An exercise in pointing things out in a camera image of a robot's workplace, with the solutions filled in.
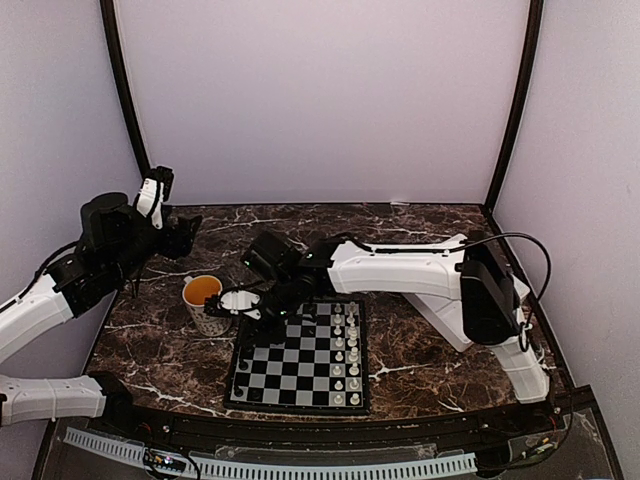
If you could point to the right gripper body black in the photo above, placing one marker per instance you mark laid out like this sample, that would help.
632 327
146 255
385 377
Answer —
276 331

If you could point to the black aluminium front rail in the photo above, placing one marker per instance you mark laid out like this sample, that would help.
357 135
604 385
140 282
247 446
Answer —
567 416

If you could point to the patterned mug orange inside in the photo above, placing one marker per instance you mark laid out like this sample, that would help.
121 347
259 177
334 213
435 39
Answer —
195 292

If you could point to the black silver chess board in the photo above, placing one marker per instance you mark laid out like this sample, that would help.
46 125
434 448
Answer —
292 378

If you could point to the right black frame post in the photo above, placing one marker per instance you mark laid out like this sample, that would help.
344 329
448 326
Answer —
520 94

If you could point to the white chess pieces row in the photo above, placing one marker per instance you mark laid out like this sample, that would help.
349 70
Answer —
346 358

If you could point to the left black frame post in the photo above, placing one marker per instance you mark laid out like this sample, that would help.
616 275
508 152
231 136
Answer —
119 73

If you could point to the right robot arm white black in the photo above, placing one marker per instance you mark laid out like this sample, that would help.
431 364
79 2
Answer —
344 265

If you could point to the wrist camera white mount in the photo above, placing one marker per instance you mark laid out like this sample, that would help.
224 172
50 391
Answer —
153 193
234 303

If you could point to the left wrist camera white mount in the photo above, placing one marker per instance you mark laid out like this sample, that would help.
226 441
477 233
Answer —
153 193

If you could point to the white slotted cable duct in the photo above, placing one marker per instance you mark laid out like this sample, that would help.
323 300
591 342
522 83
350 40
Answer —
166 464

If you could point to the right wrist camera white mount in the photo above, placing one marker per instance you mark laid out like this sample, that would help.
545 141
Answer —
234 303

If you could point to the white plastic tray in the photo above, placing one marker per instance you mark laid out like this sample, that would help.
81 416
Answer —
472 307

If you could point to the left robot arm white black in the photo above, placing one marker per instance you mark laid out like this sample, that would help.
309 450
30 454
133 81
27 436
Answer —
118 239

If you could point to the black frame post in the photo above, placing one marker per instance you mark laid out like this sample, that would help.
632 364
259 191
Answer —
119 73
520 94

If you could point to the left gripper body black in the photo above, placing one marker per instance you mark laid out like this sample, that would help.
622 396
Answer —
175 245

